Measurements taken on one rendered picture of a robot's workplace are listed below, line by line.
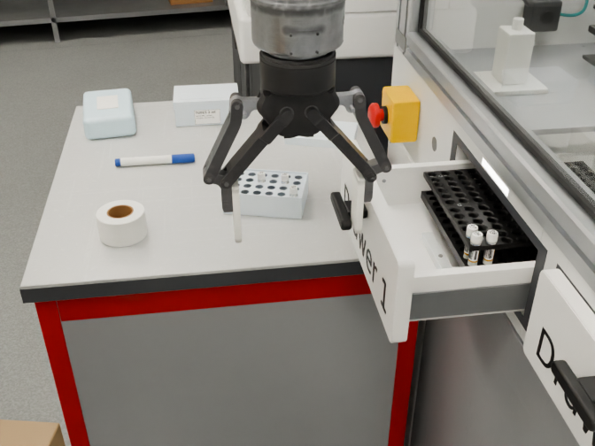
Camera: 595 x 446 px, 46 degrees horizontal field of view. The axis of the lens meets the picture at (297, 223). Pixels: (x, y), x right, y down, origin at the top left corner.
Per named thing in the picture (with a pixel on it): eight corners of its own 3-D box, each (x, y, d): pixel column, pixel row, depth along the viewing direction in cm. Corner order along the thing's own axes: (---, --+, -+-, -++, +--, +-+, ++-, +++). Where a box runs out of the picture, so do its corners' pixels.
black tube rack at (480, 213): (462, 292, 81) (469, 246, 77) (419, 213, 96) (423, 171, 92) (642, 276, 83) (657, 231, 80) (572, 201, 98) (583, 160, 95)
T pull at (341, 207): (341, 233, 80) (342, 222, 79) (329, 199, 86) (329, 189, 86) (372, 230, 81) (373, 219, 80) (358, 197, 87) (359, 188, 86)
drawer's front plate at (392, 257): (390, 346, 76) (398, 263, 70) (339, 208, 100) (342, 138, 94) (406, 344, 76) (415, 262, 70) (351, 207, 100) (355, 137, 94)
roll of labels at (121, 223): (96, 249, 102) (92, 226, 100) (103, 223, 108) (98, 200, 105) (145, 245, 102) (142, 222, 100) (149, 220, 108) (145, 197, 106)
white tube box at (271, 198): (223, 213, 110) (221, 192, 108) (234, 187, 117) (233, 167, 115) (301, 219, 108) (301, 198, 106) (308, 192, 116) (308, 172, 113)
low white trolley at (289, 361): (103, 601, 135) (19, 287, 94) (124, 372, 187) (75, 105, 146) (397, 560, 142) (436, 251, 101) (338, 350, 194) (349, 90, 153)
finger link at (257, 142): (297, 117, 70) (287, 108, 70) (227, 194, 74) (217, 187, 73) (292, 102, 73) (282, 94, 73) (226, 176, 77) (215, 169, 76)
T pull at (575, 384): (590, 435, 55) (593, 424, 55) (548, 369, 62) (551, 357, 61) (632, 430, 56) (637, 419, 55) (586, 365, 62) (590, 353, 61)
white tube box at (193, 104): (175, 126, 137) (173, 102, 134) (176, 109, 144) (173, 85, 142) (240, 123, 138) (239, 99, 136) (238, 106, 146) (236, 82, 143)
